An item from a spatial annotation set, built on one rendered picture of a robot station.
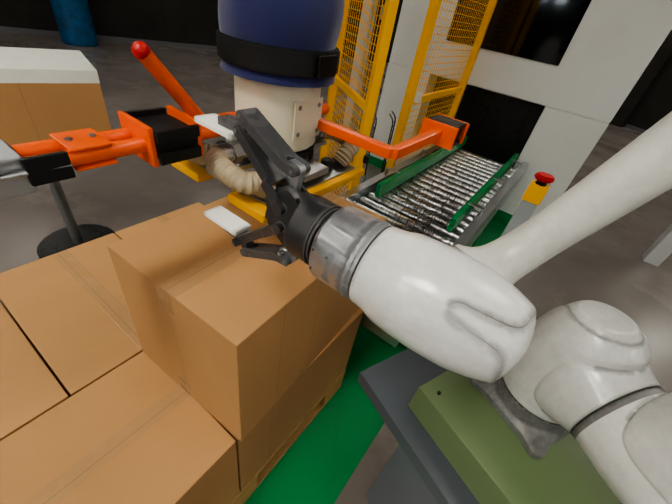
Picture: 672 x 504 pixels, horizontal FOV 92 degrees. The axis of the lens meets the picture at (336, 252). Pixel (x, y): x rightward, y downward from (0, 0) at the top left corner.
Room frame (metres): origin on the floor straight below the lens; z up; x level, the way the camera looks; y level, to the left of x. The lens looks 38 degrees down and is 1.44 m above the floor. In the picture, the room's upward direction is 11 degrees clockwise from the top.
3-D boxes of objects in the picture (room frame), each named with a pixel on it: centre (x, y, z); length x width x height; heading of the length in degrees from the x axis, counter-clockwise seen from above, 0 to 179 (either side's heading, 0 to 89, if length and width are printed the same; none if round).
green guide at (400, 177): (2.46, -0.53, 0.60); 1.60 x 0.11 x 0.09; 150
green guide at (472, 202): (2.20, -1.00, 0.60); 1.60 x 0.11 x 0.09; 150
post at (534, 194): (1.26, -0.73, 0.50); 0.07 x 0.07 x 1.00; 60
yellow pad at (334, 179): (0.65, 0.10, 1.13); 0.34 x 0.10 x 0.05; 150
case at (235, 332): (0.69, 0.18, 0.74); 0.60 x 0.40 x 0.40; 153
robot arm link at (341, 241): (0.28, -0.01, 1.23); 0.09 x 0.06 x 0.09; 150
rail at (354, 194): (2.19, -0.30, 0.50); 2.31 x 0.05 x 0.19; 150
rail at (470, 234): (1.86, -0.87, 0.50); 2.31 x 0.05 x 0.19; 150
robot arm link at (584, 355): (0.41, -0.47, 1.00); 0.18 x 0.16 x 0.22; 21
